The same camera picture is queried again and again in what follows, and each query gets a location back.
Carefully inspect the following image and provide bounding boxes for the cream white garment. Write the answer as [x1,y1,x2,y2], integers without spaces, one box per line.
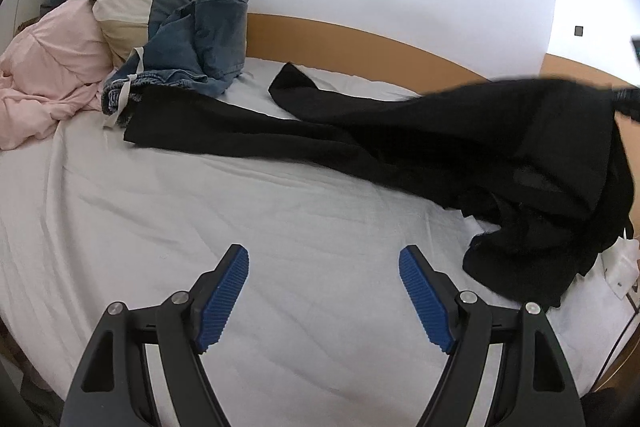
[601,237,639,300]

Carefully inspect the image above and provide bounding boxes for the pink blanket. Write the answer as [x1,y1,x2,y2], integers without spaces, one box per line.
[1,0,114,150]

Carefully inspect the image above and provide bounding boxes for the black coat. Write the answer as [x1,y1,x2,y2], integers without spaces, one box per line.
[124,64,639,307]

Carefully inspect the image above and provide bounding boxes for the wooden bed frame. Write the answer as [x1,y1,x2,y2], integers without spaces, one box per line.
[247,13,487,93]

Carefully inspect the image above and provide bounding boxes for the blue denim jeans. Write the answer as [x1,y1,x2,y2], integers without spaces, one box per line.
[101,0,248,120]

